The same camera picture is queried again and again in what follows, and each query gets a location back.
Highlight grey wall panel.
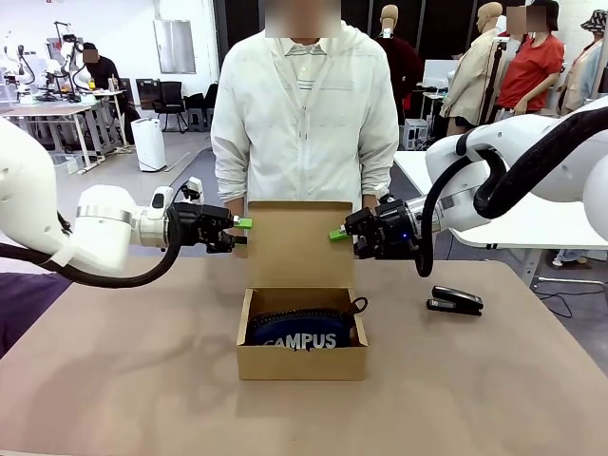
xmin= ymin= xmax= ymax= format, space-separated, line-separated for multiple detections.
xmin=152 ymin=18 xmax=197 ymax=75

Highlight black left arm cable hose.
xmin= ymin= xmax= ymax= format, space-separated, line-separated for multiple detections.
xmin=0 ymin=208 xmax=184 ymax=290

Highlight grey computer case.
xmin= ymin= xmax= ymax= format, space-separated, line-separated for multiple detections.
xmin=403 ymin=118 xmax=429 ymax=152

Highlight person's right forearm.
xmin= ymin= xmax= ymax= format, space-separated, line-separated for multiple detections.
xmin=218 ymin=182 xmax=249 ymax=229

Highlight white air purifier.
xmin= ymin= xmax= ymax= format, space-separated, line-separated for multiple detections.
xmin=130 ymin=118 xmax=167 ymax=173

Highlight black floor cable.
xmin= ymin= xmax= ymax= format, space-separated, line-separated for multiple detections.
xmin=536 ymin=279 xmax=608 ymax=319

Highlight background person dark clothes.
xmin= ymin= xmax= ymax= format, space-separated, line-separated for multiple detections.
xmin=80 ymin=42 xmax=130 ymax=120

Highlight black stapler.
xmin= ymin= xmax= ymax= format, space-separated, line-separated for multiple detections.
xmin=426 ymin=284 xmax=485 ymax=317

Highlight grey workbench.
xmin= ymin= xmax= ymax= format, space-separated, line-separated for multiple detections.
xmin=0 ymin=89 xmax=127 ymax=165

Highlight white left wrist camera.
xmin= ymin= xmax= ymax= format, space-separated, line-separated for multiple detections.
xmin=181 ymin=176 xmax=204 ymax=204

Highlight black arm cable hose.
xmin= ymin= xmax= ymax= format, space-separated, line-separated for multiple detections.
xmin=0 ymin=208 xmax=184 ymax=290
xmin=413 ymin=106 xmax=608 ymax=279

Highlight person's left forearm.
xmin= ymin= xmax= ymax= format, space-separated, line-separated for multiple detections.
xmin=361 ymin=182 xmax=391 ymax=210

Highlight black office chair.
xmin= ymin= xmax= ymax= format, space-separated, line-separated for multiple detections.
xmin=154 ymin=80 xmax=189 ymax=134

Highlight person in red shirt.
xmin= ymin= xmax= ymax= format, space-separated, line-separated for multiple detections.
xmin=493 ymin=0 xmax=566 ymax=115

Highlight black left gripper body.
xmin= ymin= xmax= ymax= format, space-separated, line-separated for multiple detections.
xmin=165 ymin=200 xmax=236 ymax=253

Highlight person in white jacket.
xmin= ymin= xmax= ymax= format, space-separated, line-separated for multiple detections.
xmin=210 ymin=21 xmax=400 ymax=205

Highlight mannequin with bucket hat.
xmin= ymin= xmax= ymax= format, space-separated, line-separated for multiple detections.
xmin=560 ymin=9 xmax=608 ymax=118

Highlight mannequin in beige coat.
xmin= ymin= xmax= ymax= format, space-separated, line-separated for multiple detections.
xmin=439 ymin=2 xmax=507 ymax=130

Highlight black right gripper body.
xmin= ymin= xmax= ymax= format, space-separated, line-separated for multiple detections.
xmin=344 ymin=199 xmax=423 ymax=261

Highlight brown cardboard box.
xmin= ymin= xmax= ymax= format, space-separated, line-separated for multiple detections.
xmin=236 ymin=199 xmax=370 ymax=382

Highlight white board panel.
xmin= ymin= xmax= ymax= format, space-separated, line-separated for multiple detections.
xmin=422 ymin=59 xmax=460 ymax=91

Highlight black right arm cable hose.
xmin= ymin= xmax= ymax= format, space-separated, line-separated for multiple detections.
xmin=413 ymin=106 xmax=608 ymax=279

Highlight person's right hand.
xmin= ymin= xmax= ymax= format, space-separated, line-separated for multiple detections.
xmin=221 ymin=226 xmax=250 ymax=260

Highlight navy CAMPUS pencil case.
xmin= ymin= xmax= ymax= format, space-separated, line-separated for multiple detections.
xmin=246 ymin=296 xmax=370 ymax=352

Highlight white table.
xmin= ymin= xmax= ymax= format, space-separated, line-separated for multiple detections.
xmin=392 ymin=150 xmax=608 ymax=291

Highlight mannequin in dark red top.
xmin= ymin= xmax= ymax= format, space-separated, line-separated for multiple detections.
xmin=379 ymin=4 xmax=425 ymax=120

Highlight black tripod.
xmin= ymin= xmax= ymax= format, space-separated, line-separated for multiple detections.
xmin=479 ymin=37 xmax=507 ymax=127

